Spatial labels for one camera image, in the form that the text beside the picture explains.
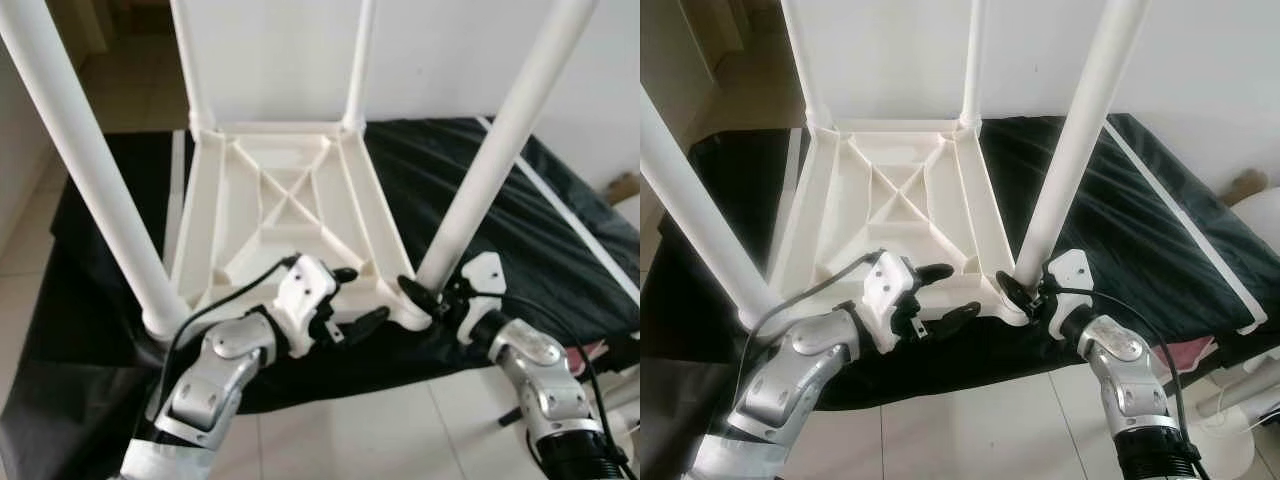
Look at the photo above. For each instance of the white plastic children table top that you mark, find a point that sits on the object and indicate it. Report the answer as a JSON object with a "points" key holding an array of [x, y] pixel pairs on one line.
{"points": [[830, 210], [210, 220]]}

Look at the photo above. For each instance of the black table cloth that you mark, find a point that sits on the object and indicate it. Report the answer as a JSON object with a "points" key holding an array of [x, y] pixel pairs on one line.
{"points": [[1110, 250], [420, 170]]}

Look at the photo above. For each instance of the pink cloth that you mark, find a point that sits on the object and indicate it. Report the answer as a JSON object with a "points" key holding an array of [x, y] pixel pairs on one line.
{"points": [[1190, 353], [588, 357]]}

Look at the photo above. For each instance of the brown furry object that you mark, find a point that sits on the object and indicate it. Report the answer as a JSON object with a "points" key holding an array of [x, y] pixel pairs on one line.
{"points": [[622, 186], [1245, 185]]}

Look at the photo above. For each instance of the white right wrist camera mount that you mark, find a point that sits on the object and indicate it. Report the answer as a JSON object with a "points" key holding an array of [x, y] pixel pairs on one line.
{"points": [[485, 275], [1070, 270]]}

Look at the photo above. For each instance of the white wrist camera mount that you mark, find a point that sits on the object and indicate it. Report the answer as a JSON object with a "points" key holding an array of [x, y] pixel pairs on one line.
{"points": [[305, 290], [485, 275], [1070, 270], [890, 285]]}

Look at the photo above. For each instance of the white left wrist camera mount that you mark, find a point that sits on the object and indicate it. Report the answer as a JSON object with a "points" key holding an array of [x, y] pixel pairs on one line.
{"points": [[305, 290], [890, 285]]}

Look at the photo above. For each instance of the black metal table frame leg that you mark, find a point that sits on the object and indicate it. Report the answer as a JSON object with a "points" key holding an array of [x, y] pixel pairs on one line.
{"points": [[510, 415]]}

